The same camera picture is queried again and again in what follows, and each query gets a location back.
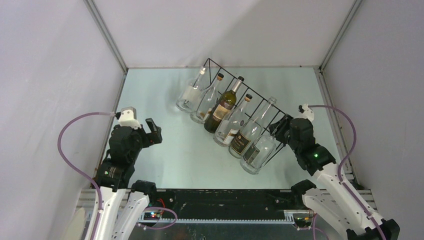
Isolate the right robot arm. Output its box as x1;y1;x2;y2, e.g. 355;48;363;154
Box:
268;115;400;240

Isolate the tall clear champagne label bottle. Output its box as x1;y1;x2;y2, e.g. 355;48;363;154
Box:
228;96;277;159

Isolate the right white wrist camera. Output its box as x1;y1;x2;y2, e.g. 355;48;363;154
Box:
296;103;315;122

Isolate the clear bottle cork stopper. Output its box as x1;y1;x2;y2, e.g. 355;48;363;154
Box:
190;73;224;124

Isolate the short clear bottle white cap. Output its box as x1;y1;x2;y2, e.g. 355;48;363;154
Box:
239;132;277;175

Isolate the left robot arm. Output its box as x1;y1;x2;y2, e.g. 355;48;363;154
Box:
85;118;163;240

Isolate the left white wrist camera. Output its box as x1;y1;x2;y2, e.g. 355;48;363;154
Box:
115;106;142;130

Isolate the black wire wine rack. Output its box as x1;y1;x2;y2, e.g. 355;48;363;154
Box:
204;58;285;175

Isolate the clear bottle white frosted label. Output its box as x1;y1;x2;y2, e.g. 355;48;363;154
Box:
175;66;208;113

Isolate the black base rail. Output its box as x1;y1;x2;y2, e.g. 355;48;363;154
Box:
76;180;375;233

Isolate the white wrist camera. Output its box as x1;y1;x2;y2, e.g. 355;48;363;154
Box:
115;106;142;130
296;103;315;122

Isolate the dark green wine bottle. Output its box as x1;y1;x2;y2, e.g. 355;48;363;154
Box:
203;76;245;134

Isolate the clear bottle brown cork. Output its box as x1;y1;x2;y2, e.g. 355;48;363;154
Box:
213;94;253;147

